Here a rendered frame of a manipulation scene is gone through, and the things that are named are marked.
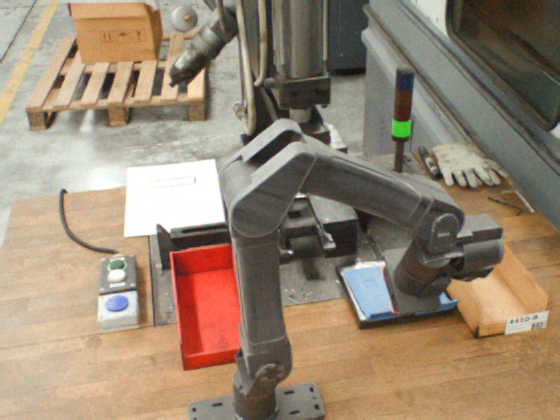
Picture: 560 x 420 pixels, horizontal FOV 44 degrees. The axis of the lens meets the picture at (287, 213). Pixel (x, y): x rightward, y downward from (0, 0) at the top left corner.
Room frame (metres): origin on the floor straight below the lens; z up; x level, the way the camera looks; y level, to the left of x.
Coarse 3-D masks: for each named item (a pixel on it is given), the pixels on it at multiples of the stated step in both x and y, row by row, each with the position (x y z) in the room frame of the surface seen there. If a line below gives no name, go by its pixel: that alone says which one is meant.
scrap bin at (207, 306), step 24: (192, 264) 1.04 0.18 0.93; (216, 264) 1.05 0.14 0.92; (192, 288) 1.00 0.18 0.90; (216, 288) 1.00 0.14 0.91; (192, 312) 0.93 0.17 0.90; (216, 312) 0.93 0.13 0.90; (240, 312) 0.93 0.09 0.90; (192, 336) 0.87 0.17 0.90; (216, 336) 0.87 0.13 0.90; (192, 360) 0.80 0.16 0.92; (216, 360) 0.81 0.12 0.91
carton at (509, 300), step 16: (512, 256) 0.99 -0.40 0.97; (496, 272) 1.02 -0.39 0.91; (512, 272) 0.98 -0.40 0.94; (528, 272) 0.94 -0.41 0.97; (448, 288) 0.97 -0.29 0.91; (464, 288) 0.91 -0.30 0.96; (480, 288) 0.98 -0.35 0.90; (496, 288) 0.98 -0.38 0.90; (512, 288) 0.97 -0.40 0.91; (528, 288) 0.93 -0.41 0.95; (464, 304) 0.91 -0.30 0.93; (480, 304) 0.86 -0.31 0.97; (496, 304) 0.93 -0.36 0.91; (512, 304) 0.93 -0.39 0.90; (528, 304) 0.92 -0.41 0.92; (544, 304) 0.88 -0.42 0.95; (480, 320) 0.85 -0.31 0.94; (496, 320) 0.86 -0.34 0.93; (512, 320) 0.86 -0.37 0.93; (528, 320) 0.87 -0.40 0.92; (544, 320) 0.88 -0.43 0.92; (480, 336) 0.85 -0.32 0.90
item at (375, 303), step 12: (348, 276) 1.00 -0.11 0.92; (360, 276) 1.00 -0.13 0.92; (372, 276) 1.00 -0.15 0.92; (360, 288) 0.97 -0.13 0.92; (372, 288) 0.96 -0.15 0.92; (384, 288) 0.96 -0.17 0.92; (360, 300) 0.93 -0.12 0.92; (372, 300) 0.93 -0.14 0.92; (384, 300) 0.93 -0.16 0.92; (372, 312) 0.87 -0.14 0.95; (384, 312) 0.87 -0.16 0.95
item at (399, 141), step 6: (402, 66) 1.33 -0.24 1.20; (408, 66) 1.33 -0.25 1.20; (402, 72) 1.31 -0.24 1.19; (408, 72) 1.31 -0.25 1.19; (396, 138) 1.31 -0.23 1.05; (402, 138) 1.30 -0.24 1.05; (408, 138) 1.31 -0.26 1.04; (396, 144) 1.32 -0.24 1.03; (402, 144) 1.32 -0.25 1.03; (396, 150) 1.32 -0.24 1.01; (402, 150) 1.32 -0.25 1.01; (396, 156) 1.32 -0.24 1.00; (402, 156) 1.32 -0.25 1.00; (396, 162) 1.32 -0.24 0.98; (402, 162) 1.32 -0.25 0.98; (396, 168) 1.32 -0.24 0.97; (402, 168) 1.32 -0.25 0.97
